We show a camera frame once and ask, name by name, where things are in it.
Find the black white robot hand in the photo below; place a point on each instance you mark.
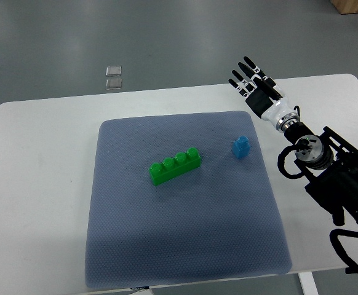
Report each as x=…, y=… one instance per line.
x=263, y=96

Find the blue toy block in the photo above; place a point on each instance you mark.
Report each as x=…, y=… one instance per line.
x=241, y=147

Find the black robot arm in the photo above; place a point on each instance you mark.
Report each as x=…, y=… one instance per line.
x=330, y=164

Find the green four-stud toy block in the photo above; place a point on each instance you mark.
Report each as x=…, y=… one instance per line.
x=172, y=167

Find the wooden box corner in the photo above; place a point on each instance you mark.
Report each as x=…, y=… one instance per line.
x=345, y=6

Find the blue-grey mesh mat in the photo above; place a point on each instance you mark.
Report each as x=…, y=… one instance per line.
x=217, y=221

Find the upper metal floor plate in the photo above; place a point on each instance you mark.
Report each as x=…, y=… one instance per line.
x=113, y=71

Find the white table leg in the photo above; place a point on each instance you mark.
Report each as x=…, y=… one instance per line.
x=307, y=283

